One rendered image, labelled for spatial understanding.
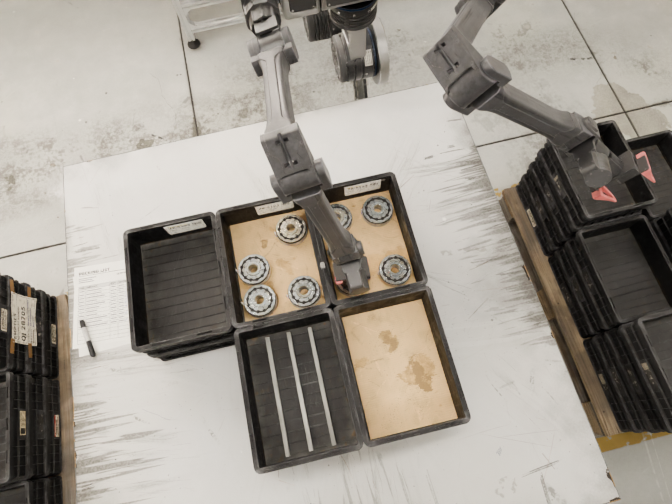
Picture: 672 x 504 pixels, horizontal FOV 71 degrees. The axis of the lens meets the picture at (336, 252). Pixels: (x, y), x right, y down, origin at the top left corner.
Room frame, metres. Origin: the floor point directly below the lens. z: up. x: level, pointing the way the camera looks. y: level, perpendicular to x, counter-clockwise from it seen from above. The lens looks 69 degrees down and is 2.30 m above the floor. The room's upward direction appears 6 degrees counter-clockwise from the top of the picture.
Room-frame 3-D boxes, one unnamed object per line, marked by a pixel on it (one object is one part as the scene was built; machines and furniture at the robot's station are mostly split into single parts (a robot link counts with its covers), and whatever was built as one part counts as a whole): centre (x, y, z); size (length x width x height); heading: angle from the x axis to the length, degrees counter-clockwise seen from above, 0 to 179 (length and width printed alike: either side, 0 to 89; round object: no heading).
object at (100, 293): (0.50, 0.83, 0.70); 0.33 x 0.23 x 0.01; 8
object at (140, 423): (0.41, 0.14, 0.35); 1.60 x 1.60 x 0.70; 8
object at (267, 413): (0.13, 0.15, 0.87); 0.40 x 0.30 x 0.11; 7
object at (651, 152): (0.95, -1.50, 0.26); 0.40 x 0.30 x 0.23; 8
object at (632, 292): (0.50, -1.16, 0.31); 0.40 x 0.30 x 0.34; 8
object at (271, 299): (0.41, 0.25, 0.86); 0.10 x 0.10 x 0.01
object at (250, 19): (0.94, 0.12, 1.45); 0.09 x 0.08 x 0.12; 98
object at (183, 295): (0.49, 0.50, 0.87); 0.40 x 0.30 x 0.11; 7
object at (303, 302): (0.43, 0.11, 0.86); 0.10 x 0.10 x 0.01
